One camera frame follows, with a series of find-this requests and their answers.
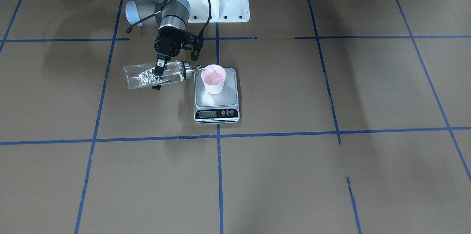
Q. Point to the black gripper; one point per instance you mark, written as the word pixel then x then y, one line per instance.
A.
pixel 166 42

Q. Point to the clear glass sauce bottle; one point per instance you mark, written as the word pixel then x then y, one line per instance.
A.
pixel 144 75

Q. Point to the pink paper cup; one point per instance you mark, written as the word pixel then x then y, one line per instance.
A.
pixel 213 78

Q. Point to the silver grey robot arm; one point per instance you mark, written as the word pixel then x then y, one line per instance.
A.
pixel 170 17

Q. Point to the silver digital kitchen scale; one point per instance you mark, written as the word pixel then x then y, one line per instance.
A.
pixel 220 108

